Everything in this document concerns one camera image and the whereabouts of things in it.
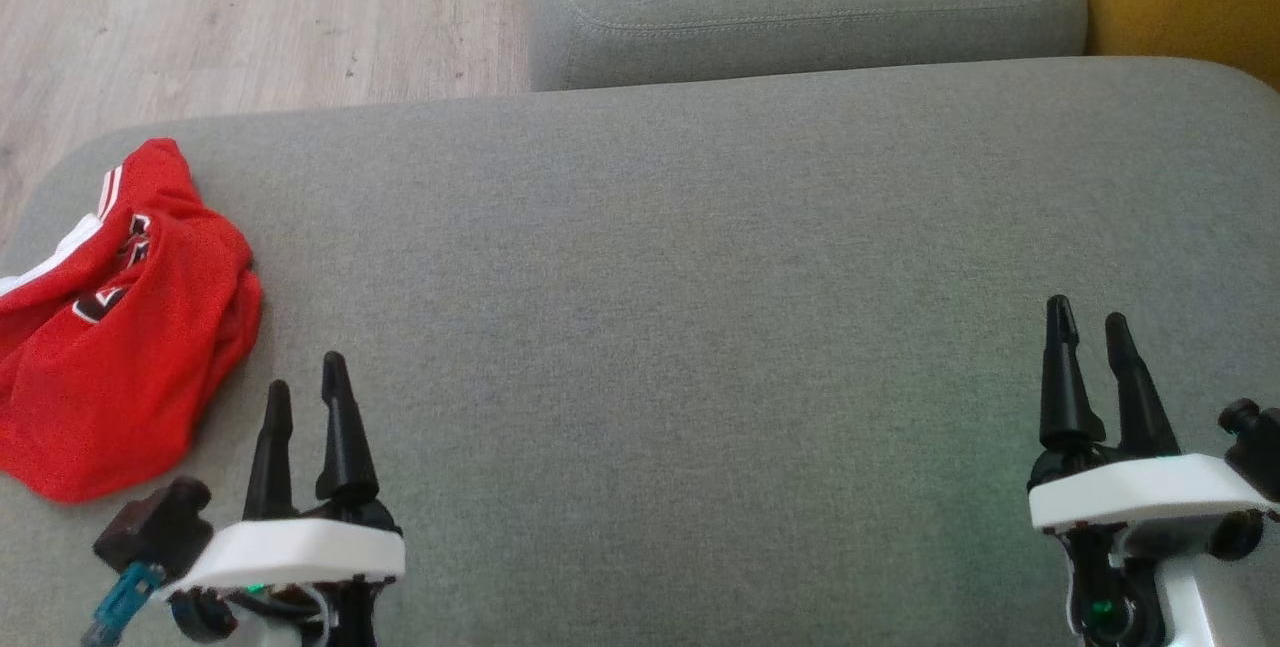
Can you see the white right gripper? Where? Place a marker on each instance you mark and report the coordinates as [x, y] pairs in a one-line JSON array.
[[1140, 492]]

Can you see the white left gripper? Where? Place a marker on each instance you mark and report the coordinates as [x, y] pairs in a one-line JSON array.
[[300, 552]]

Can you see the red basketball jersey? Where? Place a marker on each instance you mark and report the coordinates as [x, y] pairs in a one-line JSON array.
[[120, 377]]

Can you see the large grey fabric ottoman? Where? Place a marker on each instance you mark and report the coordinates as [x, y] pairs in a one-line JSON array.
[[640, 327]]

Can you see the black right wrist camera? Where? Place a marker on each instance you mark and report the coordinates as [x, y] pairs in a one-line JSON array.
[[1258, 442]]

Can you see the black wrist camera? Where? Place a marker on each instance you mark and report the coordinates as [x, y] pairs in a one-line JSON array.
[[150, 532], [1258, 442]]

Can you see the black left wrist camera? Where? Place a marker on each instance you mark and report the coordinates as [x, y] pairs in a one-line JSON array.
[[150, 532]]

